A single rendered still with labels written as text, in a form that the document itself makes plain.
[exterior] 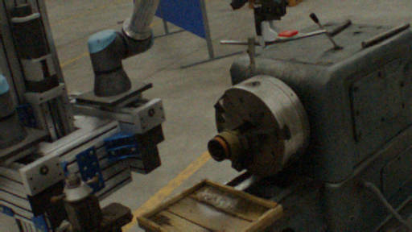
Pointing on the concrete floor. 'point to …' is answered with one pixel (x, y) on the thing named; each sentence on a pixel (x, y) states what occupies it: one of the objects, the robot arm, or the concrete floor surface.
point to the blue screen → (194, 23)
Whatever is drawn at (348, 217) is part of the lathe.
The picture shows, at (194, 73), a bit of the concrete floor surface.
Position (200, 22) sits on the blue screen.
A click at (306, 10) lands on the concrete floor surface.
